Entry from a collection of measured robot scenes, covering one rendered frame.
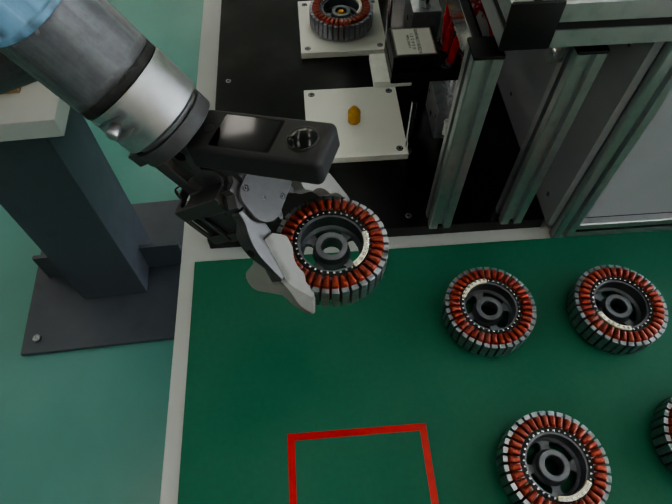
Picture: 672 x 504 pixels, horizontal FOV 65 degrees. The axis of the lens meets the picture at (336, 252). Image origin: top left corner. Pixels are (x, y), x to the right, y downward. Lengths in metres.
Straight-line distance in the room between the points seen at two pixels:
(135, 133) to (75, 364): 1.24
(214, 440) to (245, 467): 0.05
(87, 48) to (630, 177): 0.62
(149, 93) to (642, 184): 0.61
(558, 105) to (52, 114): 0.78
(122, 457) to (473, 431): 1.02
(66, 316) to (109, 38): 1.32
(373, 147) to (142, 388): 0.97
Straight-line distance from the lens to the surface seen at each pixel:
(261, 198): 0.46
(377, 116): 0.86
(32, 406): 1.63
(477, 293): 0.71
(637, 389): 0.75
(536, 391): 0.70
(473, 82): 0.56
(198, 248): 0.77
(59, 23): 0.41
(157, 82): 0.42
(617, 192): 0.79
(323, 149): 0.40
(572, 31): 0.54
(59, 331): 1.67
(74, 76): 0.41
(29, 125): 1.04
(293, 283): 0.47
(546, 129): 0.64
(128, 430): 1.51
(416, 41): 0.77
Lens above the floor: 1.38
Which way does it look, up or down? 58 degrees down
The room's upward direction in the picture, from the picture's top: straight up
